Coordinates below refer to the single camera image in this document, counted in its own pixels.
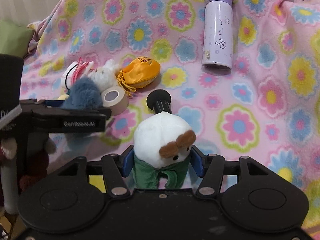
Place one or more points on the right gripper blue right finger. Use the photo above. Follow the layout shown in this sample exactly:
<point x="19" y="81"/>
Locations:
<point x="197" y="160"/>

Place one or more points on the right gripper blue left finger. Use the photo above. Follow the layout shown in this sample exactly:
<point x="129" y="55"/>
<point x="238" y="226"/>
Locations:
<point x="128" y="161"/>

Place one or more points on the white plush green clothes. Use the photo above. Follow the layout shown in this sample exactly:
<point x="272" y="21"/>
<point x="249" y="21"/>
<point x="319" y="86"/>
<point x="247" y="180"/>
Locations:
<point x="161" y="148"/>

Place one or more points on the blue fluffy plush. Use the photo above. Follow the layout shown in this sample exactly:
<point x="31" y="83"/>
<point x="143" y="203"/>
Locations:
<point x="84" y="94"/>

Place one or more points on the white pink cloth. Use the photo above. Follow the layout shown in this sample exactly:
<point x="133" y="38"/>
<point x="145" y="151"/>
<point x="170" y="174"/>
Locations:
<point x="75" y="71"/>

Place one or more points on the black sponge puff brush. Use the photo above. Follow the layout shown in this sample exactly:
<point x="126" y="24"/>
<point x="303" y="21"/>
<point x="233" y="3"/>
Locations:
<point x="159" y="101"/>

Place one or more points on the white teddy bear keychain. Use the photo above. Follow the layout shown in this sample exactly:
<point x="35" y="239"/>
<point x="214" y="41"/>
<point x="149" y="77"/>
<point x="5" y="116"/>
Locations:
<point x="105" y="77"/>

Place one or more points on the orange satin drawstring pouch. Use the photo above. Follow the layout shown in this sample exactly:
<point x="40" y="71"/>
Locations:
<point x="138" y="74"/>

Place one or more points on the beige tape roll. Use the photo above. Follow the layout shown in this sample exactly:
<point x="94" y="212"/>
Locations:
<point x="115" y="99"/>

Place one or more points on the green pillow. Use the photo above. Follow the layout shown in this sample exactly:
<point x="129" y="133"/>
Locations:
<point x="15" y="39"/>

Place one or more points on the purple thermos bottle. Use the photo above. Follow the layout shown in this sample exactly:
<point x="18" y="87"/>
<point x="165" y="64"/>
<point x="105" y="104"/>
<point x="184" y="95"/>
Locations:
<point x="218" y="34"/>

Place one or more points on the pink floral fleece blanket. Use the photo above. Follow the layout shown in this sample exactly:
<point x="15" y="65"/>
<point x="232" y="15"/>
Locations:
<point x="267" y="107"/>

